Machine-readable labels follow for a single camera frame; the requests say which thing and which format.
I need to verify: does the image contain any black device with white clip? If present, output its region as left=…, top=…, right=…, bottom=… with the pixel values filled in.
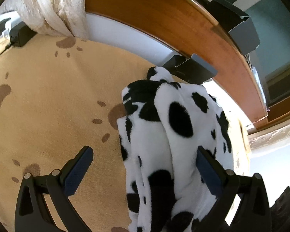
left=0, top=18, right=37, bottom=47

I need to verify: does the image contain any cream patterned curtain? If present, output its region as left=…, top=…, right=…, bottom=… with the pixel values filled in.
left=0, top=0, right=89, bottom=40

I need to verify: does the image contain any white black spotted fleece garment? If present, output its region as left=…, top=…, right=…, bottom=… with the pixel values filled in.
left=117, top=67, right=234, bottom=231

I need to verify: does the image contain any orange wooden headboard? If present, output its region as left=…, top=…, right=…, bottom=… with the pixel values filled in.
left=85, top=0, right=268, bottom=129

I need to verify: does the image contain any tan paw print bedsheet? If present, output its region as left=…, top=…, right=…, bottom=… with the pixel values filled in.
left=0, top=35, right=152, bottom=231

